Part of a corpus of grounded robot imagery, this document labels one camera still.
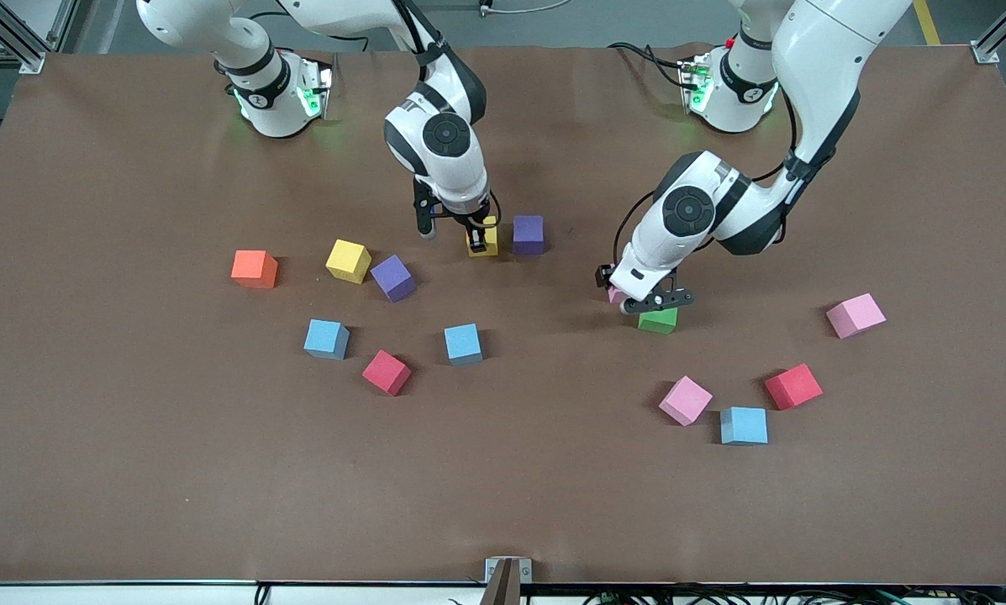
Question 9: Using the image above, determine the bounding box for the yellow foam block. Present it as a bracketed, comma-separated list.
[466, 217, 499, 257]
[326, 239, 372, 285]

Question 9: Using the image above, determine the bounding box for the purple foam block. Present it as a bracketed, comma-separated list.
[513, 215, 545, 255]
[371, 255, 418, 303]

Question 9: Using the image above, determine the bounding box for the blue foam block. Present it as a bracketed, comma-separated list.
[720, 407, 768, 445]
[445, 324, 484, 366]
[304, 319, 350, 360]

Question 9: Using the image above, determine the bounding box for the red foam block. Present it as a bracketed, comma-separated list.
[764, 363, 824, 411]
[362, 350, 412, 397]

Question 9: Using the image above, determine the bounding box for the orange foam block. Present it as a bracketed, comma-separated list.
[231, 250, 279, 289]

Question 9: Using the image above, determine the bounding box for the brown table cover sheet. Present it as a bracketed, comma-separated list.
[0, 42, 1006, 585]

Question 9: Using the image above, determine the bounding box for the black base cable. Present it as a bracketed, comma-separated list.
[608, 40, 697, 89]

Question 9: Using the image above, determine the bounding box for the metal bracket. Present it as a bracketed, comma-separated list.
[485, 557, 533, 583]

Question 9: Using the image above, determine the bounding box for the brown camera pole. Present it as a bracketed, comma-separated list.
[480, 561, 522, 605]

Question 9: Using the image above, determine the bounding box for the aluminium frame profile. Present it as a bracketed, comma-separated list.
[971, 0, 1006, 65]
[0, 0, 47, 75]

